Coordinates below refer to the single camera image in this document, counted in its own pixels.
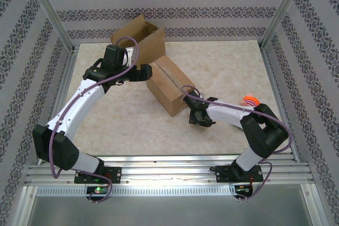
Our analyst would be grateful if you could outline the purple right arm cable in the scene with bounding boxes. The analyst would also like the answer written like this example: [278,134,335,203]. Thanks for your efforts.
[181,85,293,203]

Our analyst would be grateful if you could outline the aluminium frame post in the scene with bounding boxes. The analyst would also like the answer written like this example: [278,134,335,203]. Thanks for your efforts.
[22,0,80,52]
[259,0,310,50]

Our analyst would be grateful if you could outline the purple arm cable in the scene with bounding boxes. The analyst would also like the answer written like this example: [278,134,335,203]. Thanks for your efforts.
[181,85,293,203]
[49,37,141,205]

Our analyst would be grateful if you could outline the cardboard box with doll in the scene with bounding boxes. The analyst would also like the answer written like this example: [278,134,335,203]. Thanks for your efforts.
[109,14,167,65]

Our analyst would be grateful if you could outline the striped doll with orange hat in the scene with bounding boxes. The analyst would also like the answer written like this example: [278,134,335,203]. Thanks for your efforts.
[239,95,259,107]

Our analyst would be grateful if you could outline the cardboard box with teddy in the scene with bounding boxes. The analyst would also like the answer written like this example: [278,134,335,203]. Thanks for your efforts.
[146,56,196,117]

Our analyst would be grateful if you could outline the aluminium side rail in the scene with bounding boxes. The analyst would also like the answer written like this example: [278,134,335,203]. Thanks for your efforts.
[37,46,80,165]
[261,46,302,163]

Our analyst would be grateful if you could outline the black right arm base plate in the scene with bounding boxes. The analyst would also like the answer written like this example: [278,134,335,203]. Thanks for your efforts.
[216,165,263,184]

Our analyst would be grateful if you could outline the grey metal panel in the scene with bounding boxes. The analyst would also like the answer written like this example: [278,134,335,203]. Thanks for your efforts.
[26,196,318,226]

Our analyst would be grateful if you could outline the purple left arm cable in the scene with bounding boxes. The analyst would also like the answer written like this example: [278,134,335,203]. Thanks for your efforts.
[49,37,141,205]

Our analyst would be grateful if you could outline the white slotted cable duct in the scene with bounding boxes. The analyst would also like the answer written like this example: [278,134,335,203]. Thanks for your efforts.
[35,185,236,197]

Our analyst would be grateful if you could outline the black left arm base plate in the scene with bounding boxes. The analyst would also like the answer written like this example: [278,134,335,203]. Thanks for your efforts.
[74,166,122,184]

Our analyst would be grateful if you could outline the wide aluminium mounting rail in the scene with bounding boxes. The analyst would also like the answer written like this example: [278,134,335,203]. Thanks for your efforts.
[25,154,315,186]

